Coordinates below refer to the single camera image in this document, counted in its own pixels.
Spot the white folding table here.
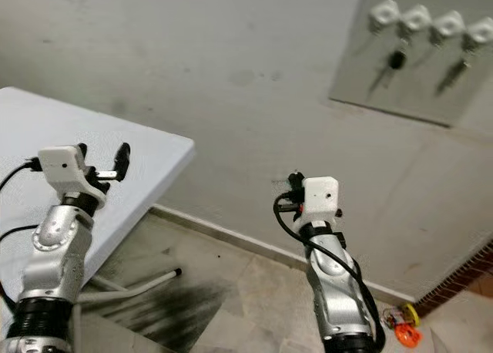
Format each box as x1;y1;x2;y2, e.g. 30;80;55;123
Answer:
0;86;195;308

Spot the black headed key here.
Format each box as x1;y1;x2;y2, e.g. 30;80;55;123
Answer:
387;41;409;75

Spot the yellow orange plastic item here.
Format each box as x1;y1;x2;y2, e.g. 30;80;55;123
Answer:
383;303;422;348

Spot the red brick floor edging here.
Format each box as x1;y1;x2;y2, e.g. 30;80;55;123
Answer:
416;241;493;317

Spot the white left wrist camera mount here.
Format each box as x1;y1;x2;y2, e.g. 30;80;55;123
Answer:
38;145;112;207

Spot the white wall baseboard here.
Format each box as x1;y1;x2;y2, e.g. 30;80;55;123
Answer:
150;204;417;306

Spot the grey wall board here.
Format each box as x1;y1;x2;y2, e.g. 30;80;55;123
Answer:
329;0;493;127

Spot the white square wall hook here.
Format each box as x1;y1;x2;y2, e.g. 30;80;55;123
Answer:
462;16;493;53
368;0;401;34
399;4;434;42
430;10;465;47

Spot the silver key with ring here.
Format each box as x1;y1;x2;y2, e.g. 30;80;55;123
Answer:
456;51;475;80

